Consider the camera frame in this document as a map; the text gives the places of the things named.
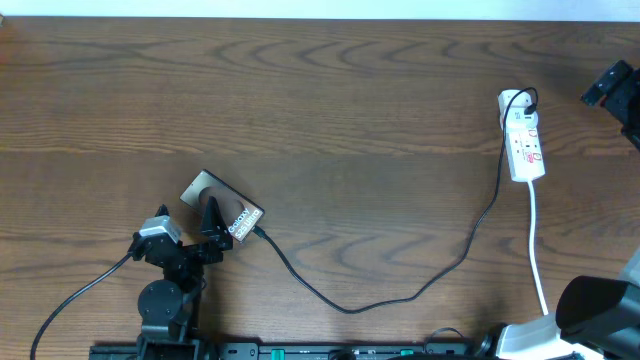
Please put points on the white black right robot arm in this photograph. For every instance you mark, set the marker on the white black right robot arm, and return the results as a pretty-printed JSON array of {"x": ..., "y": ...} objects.
[{"x": 596, "y": 318}]

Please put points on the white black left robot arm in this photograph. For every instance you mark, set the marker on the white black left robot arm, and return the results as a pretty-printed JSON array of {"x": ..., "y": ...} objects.
[{"x": 169, "y": 308}]

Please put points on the white power strip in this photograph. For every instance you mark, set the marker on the white power strip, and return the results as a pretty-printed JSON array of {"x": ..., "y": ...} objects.
[{"x": 523, "y": 147}]

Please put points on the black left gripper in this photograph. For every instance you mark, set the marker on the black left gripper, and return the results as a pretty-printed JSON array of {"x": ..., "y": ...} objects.
[{"x": 219, "y": 241}]

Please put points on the white usb charger adapter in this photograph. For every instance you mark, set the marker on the white usb charger adapter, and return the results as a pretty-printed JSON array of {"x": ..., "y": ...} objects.
[{"x": 518, "y": 118}]

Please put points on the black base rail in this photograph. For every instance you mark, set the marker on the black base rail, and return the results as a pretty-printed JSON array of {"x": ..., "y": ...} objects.
[{"x": 253, "y": 351}]

